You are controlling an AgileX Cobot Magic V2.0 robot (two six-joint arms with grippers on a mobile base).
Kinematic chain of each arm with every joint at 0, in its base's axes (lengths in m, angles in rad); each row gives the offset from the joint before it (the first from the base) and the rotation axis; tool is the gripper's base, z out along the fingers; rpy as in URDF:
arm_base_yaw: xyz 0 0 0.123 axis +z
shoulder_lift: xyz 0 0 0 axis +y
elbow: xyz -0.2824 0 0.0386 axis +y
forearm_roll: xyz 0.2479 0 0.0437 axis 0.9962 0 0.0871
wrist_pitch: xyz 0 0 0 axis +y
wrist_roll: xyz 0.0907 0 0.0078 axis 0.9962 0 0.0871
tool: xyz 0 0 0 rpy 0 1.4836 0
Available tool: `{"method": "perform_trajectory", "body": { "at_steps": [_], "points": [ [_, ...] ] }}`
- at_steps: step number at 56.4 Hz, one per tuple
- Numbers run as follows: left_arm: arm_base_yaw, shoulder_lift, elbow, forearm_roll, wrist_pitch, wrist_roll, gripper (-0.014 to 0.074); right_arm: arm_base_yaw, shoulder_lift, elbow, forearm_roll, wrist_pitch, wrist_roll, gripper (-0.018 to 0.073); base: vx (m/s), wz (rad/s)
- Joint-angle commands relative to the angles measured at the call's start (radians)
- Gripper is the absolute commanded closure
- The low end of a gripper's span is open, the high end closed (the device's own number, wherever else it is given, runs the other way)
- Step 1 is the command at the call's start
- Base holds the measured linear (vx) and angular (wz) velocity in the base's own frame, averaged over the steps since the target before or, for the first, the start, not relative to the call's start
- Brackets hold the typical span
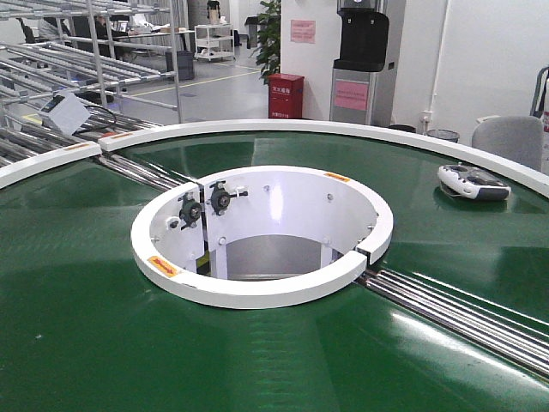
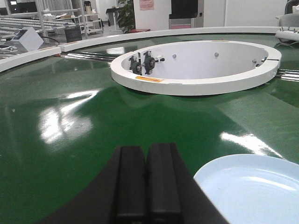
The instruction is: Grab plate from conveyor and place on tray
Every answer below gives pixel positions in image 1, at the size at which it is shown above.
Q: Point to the white utility cart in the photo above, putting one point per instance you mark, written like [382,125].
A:
[214,42]

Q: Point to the white grey remote controller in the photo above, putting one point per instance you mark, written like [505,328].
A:
[472,183]

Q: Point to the black bearing mount left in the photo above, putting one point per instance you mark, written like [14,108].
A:
[190,212]

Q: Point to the steel rollers left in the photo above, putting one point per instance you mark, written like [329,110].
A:
[149,174]

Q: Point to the white outer conveyor rail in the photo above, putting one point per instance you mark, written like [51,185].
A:
[526,176]

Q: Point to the steel rollers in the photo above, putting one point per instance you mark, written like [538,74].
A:
[149,174]
[507,337]

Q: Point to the wire mesh waste bin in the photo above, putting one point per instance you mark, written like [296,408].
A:
[442,134]

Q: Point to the metal roller rack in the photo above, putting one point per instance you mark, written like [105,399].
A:
[33,73]

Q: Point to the red fire extinguisher cabinet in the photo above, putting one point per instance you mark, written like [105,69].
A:
[285,96]

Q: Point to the white outer rail left segment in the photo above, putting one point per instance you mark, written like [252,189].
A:
[39,163]

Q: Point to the black bearing mount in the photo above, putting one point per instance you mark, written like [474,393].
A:
[220,197]
[190,212]

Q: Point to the black silver water dispenser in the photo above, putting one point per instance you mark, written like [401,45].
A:
[364,74]

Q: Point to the grey control box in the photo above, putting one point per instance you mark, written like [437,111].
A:
[64,113]

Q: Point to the green potted plant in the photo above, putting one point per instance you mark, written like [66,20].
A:
[268,56]

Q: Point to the grey office chair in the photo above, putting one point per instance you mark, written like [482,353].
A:
[516,138]

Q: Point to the steel rollers right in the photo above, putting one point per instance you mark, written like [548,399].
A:
[507,337]

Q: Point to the pink wall notice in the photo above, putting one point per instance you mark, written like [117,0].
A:
[303,31]

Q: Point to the black bearing mount right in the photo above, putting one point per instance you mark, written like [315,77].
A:
[220,197]

